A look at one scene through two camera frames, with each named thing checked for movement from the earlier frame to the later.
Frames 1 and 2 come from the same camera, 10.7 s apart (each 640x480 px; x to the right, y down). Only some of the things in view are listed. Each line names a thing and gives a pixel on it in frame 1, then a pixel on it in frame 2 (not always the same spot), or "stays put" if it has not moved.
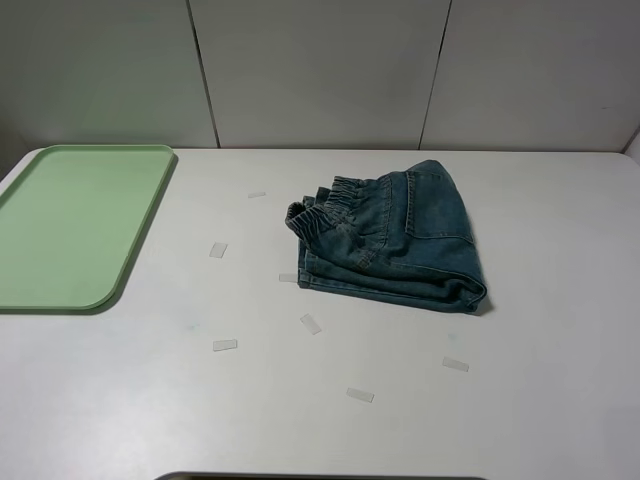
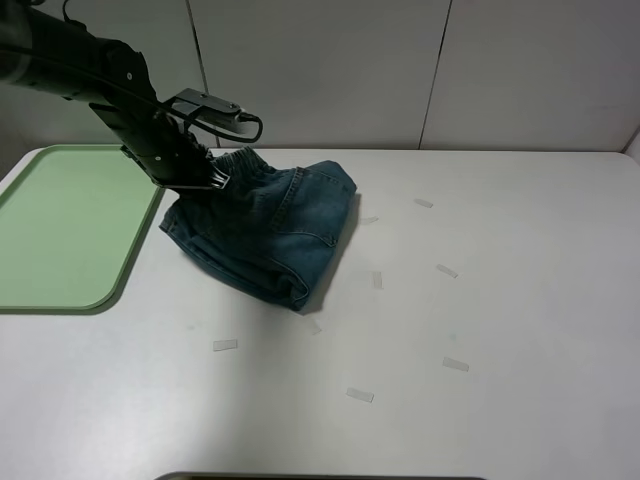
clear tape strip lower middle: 361,395 stays put
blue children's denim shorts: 403,236 to 275,232
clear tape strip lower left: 224,344 stays put
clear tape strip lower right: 455,364 stays put
